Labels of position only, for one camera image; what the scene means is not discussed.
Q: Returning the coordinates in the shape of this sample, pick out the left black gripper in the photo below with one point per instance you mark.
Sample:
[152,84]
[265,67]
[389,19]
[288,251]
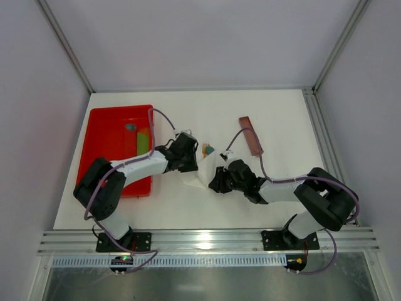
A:
[190,157]

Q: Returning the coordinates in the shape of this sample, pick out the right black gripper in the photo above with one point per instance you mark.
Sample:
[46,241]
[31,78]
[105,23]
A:
[220,180]

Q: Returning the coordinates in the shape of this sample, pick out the white paper napkin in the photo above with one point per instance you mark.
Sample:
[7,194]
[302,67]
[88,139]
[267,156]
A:
[205,173]

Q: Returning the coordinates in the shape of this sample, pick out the orange plastic fork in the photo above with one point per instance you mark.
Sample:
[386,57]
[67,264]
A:
[204,149]

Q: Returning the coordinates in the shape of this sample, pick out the teal plastic spoon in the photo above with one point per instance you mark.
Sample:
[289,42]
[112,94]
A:
[209,150]

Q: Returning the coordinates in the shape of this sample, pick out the brown utensil case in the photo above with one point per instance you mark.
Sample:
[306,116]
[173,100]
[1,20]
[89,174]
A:
[249,133]

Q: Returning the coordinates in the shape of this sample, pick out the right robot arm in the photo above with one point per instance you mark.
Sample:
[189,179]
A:
[328,202]

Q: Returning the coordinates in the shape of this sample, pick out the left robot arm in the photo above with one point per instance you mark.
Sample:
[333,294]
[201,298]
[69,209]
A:
[100,189]

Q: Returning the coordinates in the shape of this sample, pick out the green rolled napkin bundle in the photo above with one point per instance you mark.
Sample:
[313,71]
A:
[143,141]

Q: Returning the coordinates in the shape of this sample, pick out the teal spoon in tray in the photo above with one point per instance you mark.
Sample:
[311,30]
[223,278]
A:
[131,127]

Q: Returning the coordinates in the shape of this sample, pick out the red plastic tray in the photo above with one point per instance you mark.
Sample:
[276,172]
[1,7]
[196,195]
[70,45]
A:
[106,135]

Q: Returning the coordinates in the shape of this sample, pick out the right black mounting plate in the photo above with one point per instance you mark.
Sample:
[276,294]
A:
[280,240]

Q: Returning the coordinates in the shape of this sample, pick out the black mounting plate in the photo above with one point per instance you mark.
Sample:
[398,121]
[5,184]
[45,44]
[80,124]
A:
[133,241]
[280,240]

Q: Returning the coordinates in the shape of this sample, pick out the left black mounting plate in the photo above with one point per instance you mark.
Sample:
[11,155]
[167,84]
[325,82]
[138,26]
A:
[133,241]

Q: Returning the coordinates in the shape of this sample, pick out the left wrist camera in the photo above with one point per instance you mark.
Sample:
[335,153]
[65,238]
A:
[177,132]

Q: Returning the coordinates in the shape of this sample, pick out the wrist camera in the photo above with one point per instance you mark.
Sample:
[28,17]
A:
[228,156]
[177,132]

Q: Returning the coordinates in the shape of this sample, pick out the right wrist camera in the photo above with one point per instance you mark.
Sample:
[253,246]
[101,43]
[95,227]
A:
[228,156]

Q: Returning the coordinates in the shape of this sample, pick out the slotted cable duct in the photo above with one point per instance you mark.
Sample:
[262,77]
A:
[171,261]

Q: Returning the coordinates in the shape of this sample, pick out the right side aluminium rail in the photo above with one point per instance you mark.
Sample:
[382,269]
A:
[323,137]

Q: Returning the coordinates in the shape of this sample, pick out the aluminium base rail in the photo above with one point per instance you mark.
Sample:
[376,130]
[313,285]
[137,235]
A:
[349,239]

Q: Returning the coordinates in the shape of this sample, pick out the left aluminium frame post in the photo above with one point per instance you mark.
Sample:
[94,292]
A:
[51,19]

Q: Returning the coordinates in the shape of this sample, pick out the aluminium frame post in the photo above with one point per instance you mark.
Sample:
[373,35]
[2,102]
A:
[51,19]
[350,26]

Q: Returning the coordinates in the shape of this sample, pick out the right aluminium frame post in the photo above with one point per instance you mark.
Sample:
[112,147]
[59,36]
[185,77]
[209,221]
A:
[350,26]

